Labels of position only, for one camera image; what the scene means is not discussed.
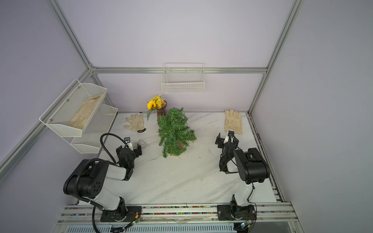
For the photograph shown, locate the clear string lights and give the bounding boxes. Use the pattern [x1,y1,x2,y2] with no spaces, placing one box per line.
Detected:
[131,139,151,149]

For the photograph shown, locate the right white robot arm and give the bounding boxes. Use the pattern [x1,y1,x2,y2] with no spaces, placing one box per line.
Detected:
[215,131,271,222]

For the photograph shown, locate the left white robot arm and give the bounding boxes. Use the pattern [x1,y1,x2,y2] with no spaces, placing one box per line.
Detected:
[63,144,142,222]

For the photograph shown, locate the small green christmas tree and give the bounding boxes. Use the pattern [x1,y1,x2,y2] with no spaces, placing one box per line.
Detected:
[157,107,197,158]

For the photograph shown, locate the beige glove right side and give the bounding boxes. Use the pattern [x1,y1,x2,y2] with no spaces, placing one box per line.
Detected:
[224,110,243,135]

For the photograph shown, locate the beige glove near vase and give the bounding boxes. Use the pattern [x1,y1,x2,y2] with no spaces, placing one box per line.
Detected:
[123,113,146,133]

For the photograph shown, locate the purple glass vase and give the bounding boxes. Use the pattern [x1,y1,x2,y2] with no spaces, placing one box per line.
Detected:
[156,101,167,118]

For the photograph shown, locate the yellow artificial flowers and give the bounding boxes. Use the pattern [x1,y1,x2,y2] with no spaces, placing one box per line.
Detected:
[147,95,165,120]

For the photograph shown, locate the beige glove in shelf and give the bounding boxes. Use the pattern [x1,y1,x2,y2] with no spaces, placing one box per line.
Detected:
[68,94,103,130]

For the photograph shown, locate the white mesh two-tier shelf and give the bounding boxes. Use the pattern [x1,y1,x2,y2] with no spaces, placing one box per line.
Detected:
[39,79,118,154]

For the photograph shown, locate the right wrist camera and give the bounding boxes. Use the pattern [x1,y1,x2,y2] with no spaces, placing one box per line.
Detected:
[223,130,235,144]

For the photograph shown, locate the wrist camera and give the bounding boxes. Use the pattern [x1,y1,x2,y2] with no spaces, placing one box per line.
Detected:
[123,137,134,151]
[223,130,235,144]

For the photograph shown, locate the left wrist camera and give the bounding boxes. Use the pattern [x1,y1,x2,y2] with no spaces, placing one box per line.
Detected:
[123,137,134,151]

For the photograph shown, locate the white wire wall basket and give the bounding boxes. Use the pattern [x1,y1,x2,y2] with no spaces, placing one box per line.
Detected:
[161,63,205,94]

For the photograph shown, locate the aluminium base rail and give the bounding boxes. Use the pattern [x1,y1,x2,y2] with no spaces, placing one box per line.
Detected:
[53,203,304,233]

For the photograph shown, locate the aluminium frame profile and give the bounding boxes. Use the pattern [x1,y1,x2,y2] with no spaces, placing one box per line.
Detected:
[91,67,268,74]

